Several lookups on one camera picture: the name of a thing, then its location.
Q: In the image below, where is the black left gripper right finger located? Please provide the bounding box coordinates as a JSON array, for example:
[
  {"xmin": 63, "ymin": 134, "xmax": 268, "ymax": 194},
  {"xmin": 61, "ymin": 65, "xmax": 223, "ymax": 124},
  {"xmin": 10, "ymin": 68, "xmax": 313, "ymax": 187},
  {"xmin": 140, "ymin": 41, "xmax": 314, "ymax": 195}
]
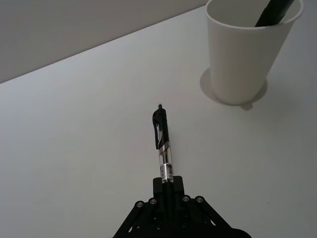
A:
[{"xmin": 172, "ymin": 175, "xmax": 251, "ymax": 238}]

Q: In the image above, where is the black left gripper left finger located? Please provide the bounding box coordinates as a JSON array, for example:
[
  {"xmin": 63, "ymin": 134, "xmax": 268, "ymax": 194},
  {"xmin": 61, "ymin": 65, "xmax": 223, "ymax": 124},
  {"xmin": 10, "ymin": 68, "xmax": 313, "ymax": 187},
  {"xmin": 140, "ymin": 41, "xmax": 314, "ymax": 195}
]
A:
[{"xmin": 112, "ymin": 177, "xmax": 166, "ymax": 238}]

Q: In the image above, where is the black clear-barrel click pen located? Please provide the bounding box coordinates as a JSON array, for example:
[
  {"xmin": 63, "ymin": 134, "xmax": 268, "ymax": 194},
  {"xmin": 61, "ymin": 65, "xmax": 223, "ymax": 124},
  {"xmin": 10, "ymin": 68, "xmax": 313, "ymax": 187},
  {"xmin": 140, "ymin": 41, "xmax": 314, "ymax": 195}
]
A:
[{"xmin": 151, "ymin": 103, "xmax": 176, "ymax": 224}]

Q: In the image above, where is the white paper cup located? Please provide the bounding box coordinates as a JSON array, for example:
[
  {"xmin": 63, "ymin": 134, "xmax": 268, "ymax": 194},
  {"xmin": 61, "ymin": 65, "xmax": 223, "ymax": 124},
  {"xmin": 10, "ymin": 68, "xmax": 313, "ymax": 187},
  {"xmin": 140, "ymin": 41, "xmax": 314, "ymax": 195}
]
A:
[{"xmin": 205, "ymin": 0, "xmax": 304, "ymax": 106}]

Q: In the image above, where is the black pen in cup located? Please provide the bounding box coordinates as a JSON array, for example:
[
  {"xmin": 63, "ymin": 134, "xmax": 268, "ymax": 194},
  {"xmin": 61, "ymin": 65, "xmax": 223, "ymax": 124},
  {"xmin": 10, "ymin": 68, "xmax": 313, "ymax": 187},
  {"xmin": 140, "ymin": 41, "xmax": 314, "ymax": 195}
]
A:
[{"xmin": 254, "ymin": 0, "xmax": 296, "ymax": 28}]

